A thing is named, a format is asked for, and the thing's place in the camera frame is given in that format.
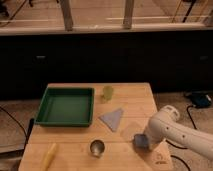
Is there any green translucent cup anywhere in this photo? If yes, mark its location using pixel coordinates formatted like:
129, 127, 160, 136
103, 86, 114, 101

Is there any blue sponge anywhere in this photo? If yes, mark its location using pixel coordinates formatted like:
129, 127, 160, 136
134, 134, 149, 148

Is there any black cable on right floor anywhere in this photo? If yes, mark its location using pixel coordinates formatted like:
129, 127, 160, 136
165, 104, 200, 171

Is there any small metal cup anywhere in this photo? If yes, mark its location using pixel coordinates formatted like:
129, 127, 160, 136
90, 140, 105, 157

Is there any black cable on floor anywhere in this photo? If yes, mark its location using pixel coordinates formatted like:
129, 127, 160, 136
165, 104, 200, 171
0, 106, 28, 137

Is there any black cable on left floor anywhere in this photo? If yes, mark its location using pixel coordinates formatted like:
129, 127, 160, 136
0, 106, 28, 137

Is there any green plastic tray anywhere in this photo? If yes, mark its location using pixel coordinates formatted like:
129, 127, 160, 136
35, 87, 95, 127

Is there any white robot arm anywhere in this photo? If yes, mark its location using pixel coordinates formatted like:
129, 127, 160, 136
144, 105, 213, 161

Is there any blue triangular cloth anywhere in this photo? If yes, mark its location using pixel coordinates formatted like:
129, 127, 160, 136
99, 108, 124, 132

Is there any dark box on floor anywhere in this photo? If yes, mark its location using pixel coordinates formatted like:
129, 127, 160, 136
190, 93, 212, 108

